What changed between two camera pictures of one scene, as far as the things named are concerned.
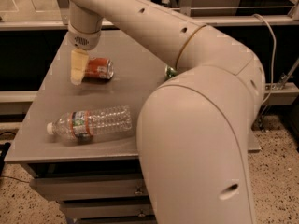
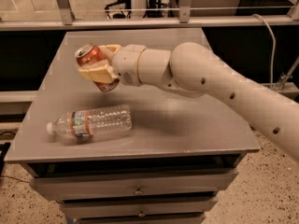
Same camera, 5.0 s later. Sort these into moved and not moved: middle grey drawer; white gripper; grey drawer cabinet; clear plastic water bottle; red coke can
Moved: red coke can; white gripper
Not moved: grey drawer cabinet; clear plastic water bottle; middle grey drawer
